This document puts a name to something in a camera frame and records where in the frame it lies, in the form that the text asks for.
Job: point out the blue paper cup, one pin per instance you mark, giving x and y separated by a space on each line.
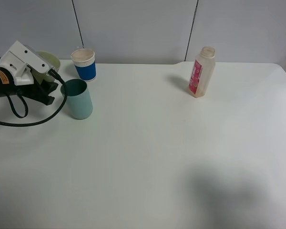
84 62

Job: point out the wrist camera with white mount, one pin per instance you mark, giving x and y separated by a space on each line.
20 59

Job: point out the light green plastic cup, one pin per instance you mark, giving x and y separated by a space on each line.
53 61

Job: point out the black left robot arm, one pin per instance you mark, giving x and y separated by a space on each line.
7 85

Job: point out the teal plastic cup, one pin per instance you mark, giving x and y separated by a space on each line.
78 100

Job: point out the pink label drink bottle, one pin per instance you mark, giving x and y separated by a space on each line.
202 71

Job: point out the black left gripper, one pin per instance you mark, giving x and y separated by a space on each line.
39 92

